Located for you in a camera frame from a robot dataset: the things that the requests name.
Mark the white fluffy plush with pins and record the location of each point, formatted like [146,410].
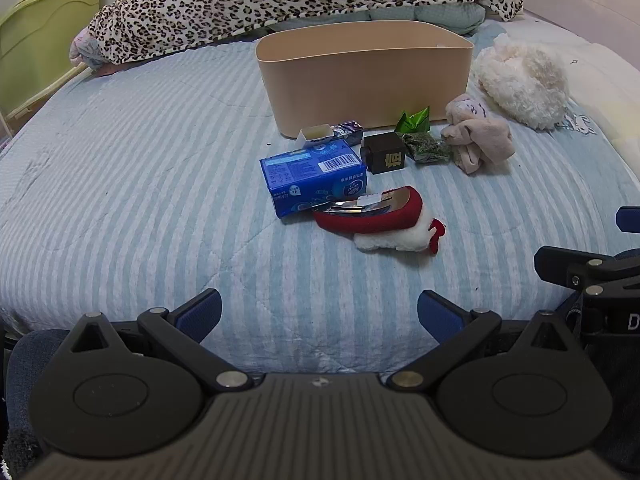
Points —
[522,82]

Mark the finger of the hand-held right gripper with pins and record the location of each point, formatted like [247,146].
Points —
[570,266]
[629,220]

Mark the person's jeans leg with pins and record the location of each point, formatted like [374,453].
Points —
[25,385]

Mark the green wooden headboard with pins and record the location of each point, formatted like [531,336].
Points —
[40,40]

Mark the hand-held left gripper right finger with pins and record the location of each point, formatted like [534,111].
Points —
[439,314]

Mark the teal quilt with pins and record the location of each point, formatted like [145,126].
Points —
[440,14]

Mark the pink floral cloth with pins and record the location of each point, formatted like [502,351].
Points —
[85,47]

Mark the small white sauce cup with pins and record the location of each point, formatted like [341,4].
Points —
[316,134]

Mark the small black box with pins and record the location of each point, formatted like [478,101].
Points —
[384,155]

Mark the clear packet of green herbs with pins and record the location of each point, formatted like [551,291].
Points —
[429,148]

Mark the small purple packet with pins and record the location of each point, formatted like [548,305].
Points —
[349,130]

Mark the beige plastic storage bin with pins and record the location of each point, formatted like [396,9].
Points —
[367,77]

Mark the blue tissue pack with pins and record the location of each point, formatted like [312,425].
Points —
[314,177]

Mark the green foil wrapper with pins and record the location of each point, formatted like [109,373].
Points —
[413,121]

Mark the grey fuzzy cloth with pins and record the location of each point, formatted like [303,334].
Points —
[17,455]

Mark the blue striped bed sheet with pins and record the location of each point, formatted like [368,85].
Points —
[150,185]

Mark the pink folded cloth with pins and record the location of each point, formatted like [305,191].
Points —
[477,137]

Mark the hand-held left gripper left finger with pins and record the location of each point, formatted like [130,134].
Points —
[199,312]

